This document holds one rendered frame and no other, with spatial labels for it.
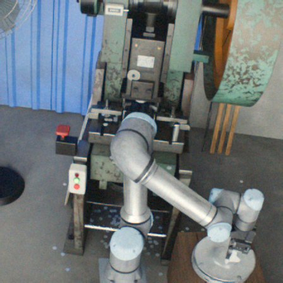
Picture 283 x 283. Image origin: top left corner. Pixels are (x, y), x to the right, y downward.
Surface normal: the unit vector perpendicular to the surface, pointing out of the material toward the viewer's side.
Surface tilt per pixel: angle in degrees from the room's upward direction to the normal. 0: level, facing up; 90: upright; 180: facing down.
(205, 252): 0
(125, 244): 7
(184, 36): 90
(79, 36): 90
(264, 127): 90
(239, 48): 92
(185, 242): 0
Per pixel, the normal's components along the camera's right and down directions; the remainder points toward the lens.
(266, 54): -0.06, 0.58
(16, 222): 0.11, -0.82
